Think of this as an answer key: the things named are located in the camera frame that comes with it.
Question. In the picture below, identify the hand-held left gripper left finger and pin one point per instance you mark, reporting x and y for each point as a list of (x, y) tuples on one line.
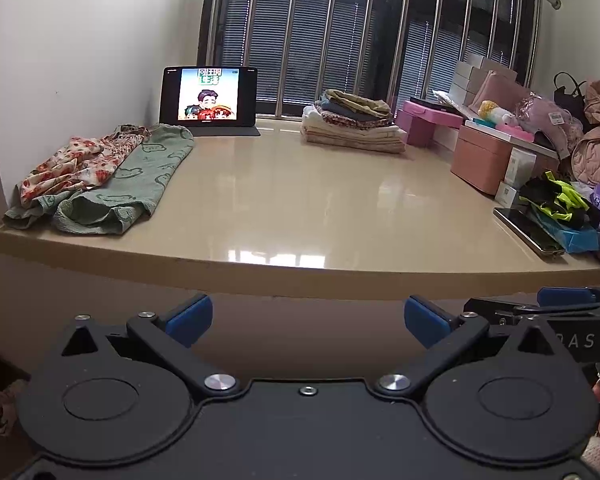
[(192, 317)]

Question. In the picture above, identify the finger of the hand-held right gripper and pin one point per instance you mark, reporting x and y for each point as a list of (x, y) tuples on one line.
[(500, 312), (565, 296)]

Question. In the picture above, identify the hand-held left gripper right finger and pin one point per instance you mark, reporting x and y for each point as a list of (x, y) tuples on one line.
[(425, 320)]

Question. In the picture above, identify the beige floral crinkled garment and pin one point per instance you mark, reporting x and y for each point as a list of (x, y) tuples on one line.
[(355, 100)]

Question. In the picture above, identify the blue packet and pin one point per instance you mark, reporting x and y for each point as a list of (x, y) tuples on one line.
[(577, 240)]

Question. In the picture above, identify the smartphone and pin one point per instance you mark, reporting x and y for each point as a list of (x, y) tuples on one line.
[(530, 232)]

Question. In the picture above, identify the black and neon yellow garment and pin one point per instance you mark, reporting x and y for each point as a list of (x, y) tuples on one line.
[(560, 200)]

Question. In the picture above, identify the small white carton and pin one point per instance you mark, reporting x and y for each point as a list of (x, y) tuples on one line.
[(506, 194)]

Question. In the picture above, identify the translucent white box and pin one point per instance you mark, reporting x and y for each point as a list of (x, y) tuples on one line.
[(521, 165)]

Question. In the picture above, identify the pink puffer jacket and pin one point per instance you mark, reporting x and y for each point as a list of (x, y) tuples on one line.
[(597, 155)]

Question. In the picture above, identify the green patterned cloth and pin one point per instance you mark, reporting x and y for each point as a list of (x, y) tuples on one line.
[(145, 180)]

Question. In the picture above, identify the white flat board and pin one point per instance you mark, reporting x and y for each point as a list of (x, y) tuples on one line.
[(545, 146)]

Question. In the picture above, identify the salmon pink storage box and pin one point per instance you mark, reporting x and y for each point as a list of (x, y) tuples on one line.
[(480, 160)]

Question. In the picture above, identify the pink tray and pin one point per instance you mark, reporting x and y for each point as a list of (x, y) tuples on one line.
[(517, 134)]

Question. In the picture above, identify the pink garment in plastic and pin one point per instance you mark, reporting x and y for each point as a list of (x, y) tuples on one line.
[(550, 120)]

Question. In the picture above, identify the pink cube box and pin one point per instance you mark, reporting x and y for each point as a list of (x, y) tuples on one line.
[(412, 132)]

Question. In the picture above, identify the black tablet stand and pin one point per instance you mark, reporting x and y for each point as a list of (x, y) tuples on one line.
[(230, 130)]

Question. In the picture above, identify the red floral garment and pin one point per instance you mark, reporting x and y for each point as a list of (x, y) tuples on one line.
[(75, 165)]

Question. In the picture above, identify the white and yellow plush toy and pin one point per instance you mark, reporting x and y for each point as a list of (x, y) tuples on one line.
[(495, 112)]

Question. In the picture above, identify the cream folded cloth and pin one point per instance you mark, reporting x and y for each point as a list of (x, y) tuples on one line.
[(350, 137)]

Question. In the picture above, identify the black handbag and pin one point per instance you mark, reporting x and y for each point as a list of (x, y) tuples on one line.
[(567, 95)]

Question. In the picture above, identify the bright pink flat box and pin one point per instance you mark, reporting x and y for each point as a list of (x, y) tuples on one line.
[(430, 117)]

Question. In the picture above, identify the black flat box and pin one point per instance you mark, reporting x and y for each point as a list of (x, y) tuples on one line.
[(430, 104)]

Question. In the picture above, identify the dark floral folded garment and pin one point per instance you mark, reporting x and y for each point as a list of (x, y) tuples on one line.
[(340, 121)]

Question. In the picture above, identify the clear plastic bag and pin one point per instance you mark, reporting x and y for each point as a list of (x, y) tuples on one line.
[(455, 100)]

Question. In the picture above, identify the black tablet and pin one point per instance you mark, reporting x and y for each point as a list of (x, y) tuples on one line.
[(207, 95)]

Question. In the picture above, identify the white folded cloth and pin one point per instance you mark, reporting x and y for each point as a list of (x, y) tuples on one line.
[(312, 121)]

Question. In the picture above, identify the stack of white boxes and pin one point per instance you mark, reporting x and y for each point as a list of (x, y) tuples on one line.
[(467, 77)]

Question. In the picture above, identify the window blinds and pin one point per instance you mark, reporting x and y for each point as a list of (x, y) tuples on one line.
[(270, 45)]

